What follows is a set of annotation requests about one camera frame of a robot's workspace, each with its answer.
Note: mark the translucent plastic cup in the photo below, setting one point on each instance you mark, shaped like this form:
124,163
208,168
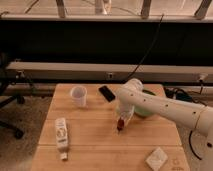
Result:
78,95

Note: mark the white tube bottle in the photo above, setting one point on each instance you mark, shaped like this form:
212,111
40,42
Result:
61,134

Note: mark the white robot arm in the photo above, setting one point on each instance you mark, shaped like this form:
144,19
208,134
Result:
194,116

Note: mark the green ceramic bowl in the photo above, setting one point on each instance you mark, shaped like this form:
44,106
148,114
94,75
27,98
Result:
141,111

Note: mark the white square sponge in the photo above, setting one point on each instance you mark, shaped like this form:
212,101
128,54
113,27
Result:
156,159

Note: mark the black rectangular block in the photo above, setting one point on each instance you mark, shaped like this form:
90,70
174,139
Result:
107,93

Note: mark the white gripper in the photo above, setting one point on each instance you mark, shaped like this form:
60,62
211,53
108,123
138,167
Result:
125,112

